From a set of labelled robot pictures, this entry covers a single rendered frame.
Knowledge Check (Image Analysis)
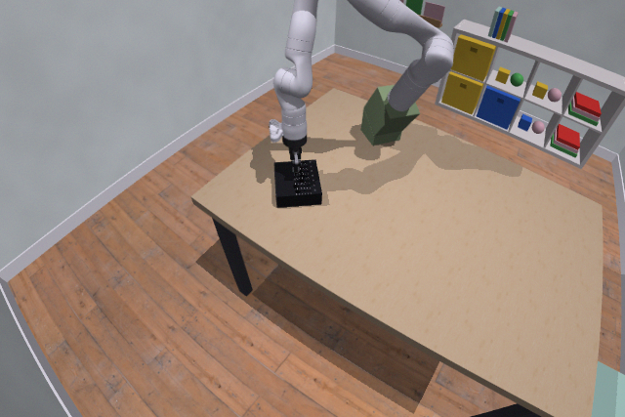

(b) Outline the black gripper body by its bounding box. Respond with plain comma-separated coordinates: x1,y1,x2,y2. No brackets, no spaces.
282,135,307,158

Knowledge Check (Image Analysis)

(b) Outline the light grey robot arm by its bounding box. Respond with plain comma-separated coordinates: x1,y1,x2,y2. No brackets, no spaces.
269,0,454,143

